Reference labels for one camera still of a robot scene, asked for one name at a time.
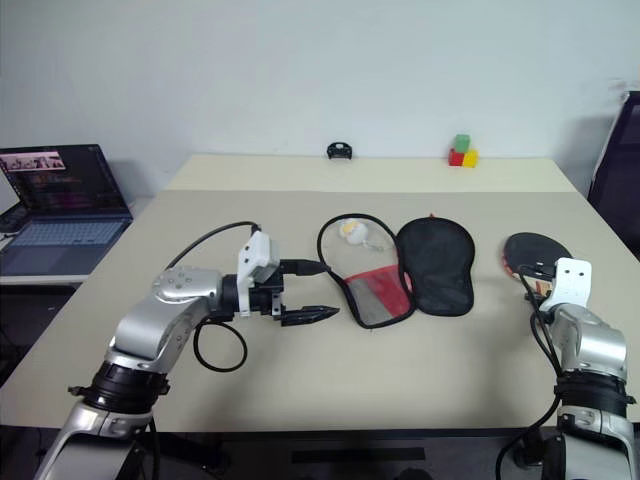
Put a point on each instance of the black and red paddle case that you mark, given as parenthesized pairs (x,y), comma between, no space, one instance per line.
(440,270)

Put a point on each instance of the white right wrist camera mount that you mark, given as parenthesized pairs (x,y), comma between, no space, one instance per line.
(572,282)

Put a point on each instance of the white and yellow ball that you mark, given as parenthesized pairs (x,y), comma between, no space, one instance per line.
(354,232)

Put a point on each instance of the yellow cube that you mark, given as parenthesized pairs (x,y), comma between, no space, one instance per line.
(470,159)

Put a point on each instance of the dark rounded shape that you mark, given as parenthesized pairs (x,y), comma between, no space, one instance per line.
(416,474)

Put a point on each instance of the dark blue laptop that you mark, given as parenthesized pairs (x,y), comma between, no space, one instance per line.
(65,235)

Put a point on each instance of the black table tennis paddle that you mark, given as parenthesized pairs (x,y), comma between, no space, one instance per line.
(532,247)

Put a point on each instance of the small black plastic object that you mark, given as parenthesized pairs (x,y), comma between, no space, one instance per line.
(340,151)

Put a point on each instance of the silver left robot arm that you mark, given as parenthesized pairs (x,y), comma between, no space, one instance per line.
(150,325)

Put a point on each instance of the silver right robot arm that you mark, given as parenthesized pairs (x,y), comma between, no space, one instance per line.
(595,345)

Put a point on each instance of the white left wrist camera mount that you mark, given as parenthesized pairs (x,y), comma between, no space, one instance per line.
(257,255)

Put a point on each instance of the red cube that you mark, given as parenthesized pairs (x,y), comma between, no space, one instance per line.
(456,158)

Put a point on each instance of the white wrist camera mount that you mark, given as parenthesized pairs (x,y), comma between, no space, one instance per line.
(257,255)
(572,282)

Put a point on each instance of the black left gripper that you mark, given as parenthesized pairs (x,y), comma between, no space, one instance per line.
(262,300)

